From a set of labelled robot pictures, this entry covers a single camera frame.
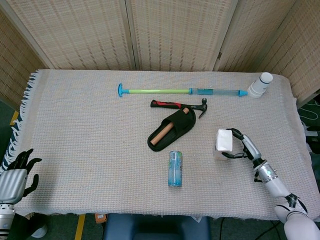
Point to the blue green water pump toy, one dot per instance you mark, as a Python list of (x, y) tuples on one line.
[(160, 91)]

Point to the black red claw hammer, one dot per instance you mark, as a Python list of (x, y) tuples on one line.
[(165, 103)]

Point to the white round base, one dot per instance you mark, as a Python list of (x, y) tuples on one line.
[(40, 232)]

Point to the white soap box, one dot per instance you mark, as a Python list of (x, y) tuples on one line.
[(223, 141)]

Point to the blue padded chair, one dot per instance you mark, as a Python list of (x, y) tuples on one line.
[(155, 227)]

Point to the brass screen hinge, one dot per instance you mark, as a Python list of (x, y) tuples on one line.
[(219, 55)]

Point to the orange box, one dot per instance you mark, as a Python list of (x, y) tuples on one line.
[(100, 218)]

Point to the woven folding screen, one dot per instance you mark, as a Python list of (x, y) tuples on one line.
[(175, 32)]

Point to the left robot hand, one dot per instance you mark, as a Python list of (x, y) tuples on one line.
[(12, 182)]

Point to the black slipper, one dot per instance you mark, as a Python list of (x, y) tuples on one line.
[(183, 121)]

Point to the light blue beverage can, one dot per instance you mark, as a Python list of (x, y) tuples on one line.
[(175, 170)]

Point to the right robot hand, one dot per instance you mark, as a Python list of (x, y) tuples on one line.
[(251, 147)]

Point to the wooden dowel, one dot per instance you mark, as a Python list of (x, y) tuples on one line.
[(161, 133)]

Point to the beige woven tablecloth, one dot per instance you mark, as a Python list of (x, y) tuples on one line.
[(87, 150)]

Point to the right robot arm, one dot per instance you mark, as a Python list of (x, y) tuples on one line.
[(275, 185)]

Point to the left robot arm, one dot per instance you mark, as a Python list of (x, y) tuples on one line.
[(6, 218)]

